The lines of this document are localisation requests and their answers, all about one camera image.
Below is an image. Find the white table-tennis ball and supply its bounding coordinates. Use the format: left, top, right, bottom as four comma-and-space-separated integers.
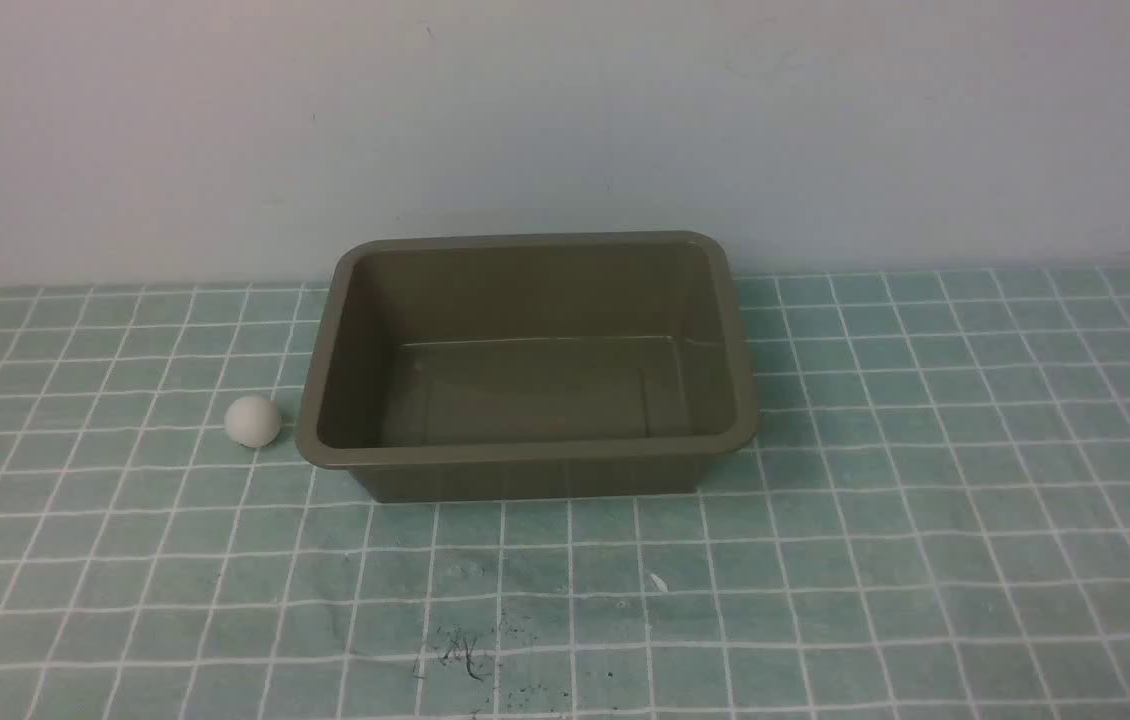
223, 394, 283, 448

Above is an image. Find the olive green plastic bin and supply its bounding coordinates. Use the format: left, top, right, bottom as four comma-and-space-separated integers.
294, 231, 760, 503

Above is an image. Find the teal checkered tablecloth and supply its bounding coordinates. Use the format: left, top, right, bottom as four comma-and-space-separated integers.
0, 266, 1130, 719

